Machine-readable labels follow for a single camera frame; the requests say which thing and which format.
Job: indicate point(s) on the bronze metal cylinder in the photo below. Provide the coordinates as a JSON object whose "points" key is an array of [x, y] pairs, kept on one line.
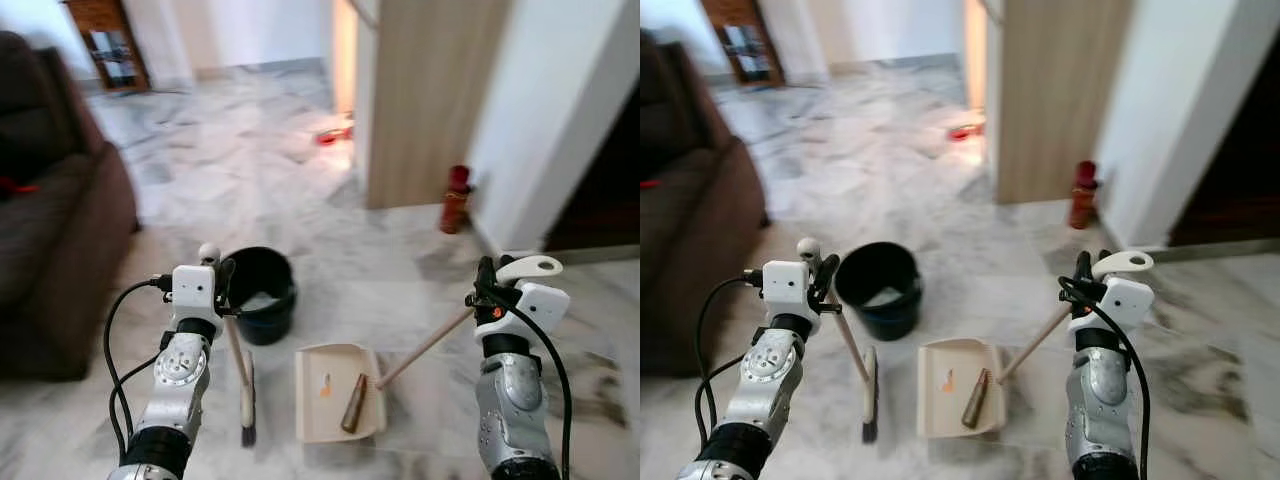
{"points": [[977, 398], [354, 405]]}

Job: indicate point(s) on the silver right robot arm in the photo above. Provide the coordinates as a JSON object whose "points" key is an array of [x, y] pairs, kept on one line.
{"points": [[1095, 400], [510, 400]]}

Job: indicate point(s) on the small red floor object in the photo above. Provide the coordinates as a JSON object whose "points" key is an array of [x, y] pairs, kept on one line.
{"points": [[966, 131], [335, 137]]}

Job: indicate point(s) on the black plastic bucket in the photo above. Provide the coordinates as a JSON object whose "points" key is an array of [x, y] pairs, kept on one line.
{"points": [[270, 325], [890, 320]]}

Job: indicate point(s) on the red fire extinguisher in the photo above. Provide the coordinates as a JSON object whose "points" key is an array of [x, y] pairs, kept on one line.
{"points": [[1082, 200], [455, 205]]}

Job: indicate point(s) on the dark brown sofa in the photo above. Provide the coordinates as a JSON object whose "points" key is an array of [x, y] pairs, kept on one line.
{"points": [[60, 250], [700, 250]]}

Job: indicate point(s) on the light wooden door panel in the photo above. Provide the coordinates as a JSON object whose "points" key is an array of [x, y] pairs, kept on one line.
{"points": [[1055, 100], [430, 100]]}

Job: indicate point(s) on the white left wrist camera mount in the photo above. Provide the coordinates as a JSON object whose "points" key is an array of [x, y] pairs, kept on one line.
{"points": [[193, 290], [785, 287]]}

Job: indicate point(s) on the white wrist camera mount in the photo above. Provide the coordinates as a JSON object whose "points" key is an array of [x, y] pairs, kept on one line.
{"points": [[1125, 300], [785, 287], [193, 290], [535, 305]]}

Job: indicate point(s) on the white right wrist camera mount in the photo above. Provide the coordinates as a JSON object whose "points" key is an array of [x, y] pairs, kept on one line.
{"points": [[535, 305], [1125, 300]]}

